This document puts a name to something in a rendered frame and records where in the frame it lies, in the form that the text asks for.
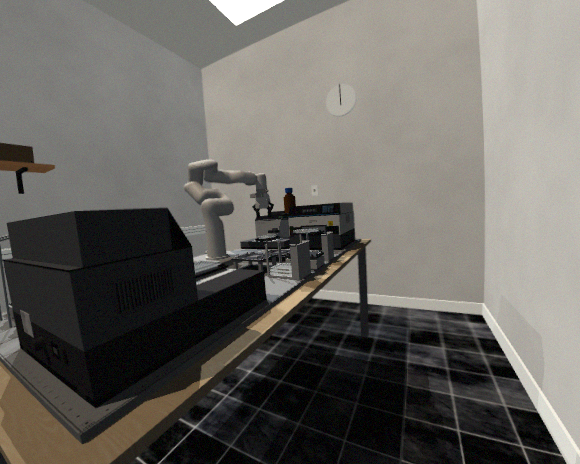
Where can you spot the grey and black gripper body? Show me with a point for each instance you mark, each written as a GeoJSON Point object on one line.
{"type": "Point", "coordinates": [262, 202]}

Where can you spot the brown glass bottle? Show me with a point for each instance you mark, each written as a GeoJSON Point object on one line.
{"type": "Point", "coordinates": [289, 201]}

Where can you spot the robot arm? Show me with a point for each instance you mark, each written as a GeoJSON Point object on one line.
{"type": "Point", "coordinates": [213, 208]}

